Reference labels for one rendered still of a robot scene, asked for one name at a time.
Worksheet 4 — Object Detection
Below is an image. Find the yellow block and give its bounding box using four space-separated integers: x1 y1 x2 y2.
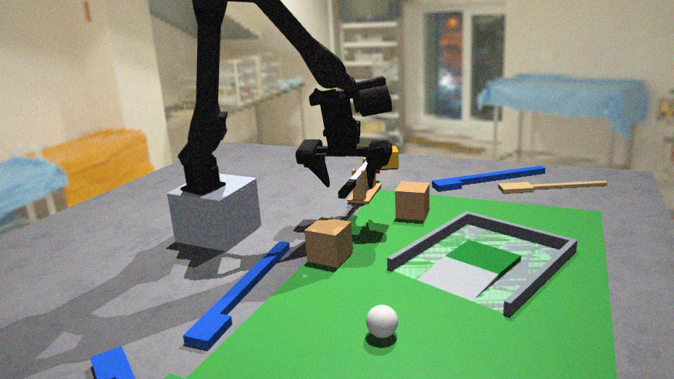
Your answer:
381 146 399 169

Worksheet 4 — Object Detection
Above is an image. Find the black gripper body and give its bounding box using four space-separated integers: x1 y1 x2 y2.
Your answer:
296 118 393 166

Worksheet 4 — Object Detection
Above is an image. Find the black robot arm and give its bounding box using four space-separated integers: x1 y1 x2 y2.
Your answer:
178 0 392 196

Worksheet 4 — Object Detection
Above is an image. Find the tan cube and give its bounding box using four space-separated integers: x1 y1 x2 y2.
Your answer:
304 217 353 268
395 181 430 221

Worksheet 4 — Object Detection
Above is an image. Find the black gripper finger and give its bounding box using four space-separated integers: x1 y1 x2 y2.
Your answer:
366 163 382 189
304 157 330 188

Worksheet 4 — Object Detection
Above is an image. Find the white golf ball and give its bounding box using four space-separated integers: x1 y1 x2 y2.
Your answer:
366 305 398 338

